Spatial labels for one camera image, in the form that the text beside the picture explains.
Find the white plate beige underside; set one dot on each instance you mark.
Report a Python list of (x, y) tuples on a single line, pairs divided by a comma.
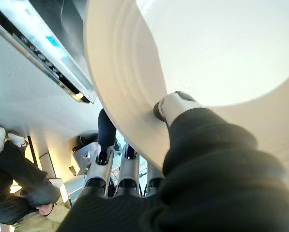
[(207, 48)]

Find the person in dark trousers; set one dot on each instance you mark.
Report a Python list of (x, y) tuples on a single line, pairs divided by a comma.
[(18, 174)]

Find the black and silver right hand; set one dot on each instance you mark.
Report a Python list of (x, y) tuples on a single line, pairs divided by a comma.
[(207, 181)]

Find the open dishwasher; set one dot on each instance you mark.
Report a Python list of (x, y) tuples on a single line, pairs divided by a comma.
[(37, 43)]

